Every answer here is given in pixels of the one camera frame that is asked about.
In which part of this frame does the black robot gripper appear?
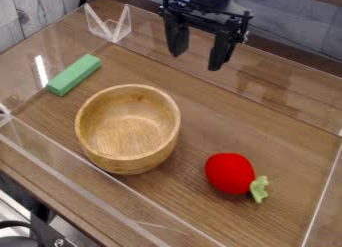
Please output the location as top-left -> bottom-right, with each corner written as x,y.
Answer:
161,0 -> 254,71

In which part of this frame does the green rectangular block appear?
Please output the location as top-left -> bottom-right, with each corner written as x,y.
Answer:
47,54 -> 102,96

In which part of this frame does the black cable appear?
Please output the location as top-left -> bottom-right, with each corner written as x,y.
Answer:
0,220 -> 38,247

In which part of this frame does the red plush strawberry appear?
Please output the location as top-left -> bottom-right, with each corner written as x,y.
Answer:
205,153 -> 270,204

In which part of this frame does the clear acrylic enclosure wall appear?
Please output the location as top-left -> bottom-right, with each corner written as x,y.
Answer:
0,0 -> 342,247

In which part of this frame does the black metal stand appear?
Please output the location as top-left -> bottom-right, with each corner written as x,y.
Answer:
31,204 -> 76,247

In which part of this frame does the wooden bowl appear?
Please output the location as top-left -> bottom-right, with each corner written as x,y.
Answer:
75,84 -> 181,175

